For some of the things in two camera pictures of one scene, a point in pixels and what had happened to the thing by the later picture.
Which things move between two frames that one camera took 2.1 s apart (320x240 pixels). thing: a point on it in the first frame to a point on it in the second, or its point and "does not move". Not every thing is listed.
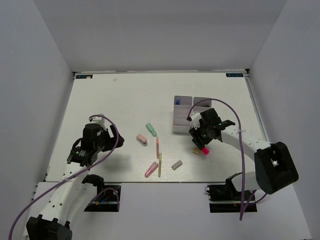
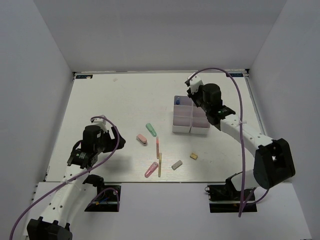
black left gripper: [112, 141] does not move
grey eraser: [176, 165] does not move
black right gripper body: [202, 133] to [197, 97]
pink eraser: [142, 139] does not move
